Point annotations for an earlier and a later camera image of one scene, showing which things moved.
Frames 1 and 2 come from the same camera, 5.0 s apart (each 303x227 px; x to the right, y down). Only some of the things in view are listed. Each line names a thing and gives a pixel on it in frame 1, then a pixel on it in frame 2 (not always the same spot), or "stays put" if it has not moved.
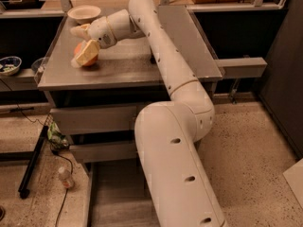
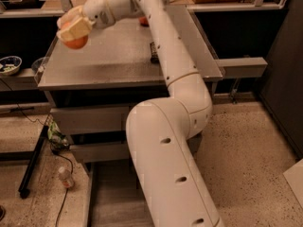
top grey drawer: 96,118 stays put
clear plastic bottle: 65,178 stays put
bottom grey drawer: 119,196 stays put
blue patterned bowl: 9,64 stays put
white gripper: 100,31 -> 96,11
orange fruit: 90,62 -> 77,43
